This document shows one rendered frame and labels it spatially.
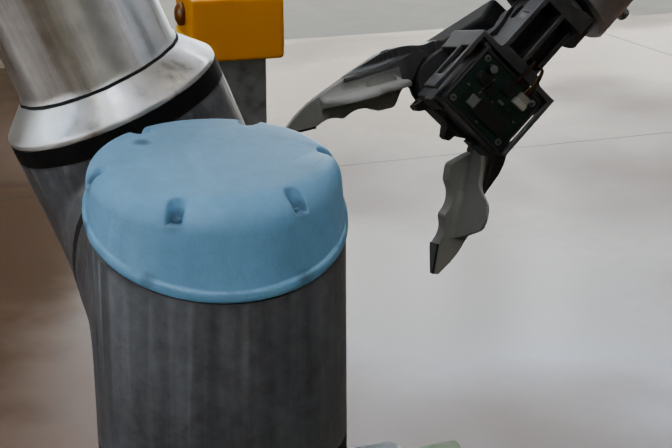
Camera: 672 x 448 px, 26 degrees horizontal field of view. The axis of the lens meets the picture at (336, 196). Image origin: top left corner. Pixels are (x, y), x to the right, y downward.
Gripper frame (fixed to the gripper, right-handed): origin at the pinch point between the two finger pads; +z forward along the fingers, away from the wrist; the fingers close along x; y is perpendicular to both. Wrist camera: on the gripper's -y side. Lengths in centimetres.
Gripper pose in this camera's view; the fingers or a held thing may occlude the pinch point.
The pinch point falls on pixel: (355, 205)
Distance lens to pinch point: 103.6
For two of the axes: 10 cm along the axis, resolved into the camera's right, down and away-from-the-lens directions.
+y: 2.6, 1.0, -9.6
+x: 7.0, 6.6, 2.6
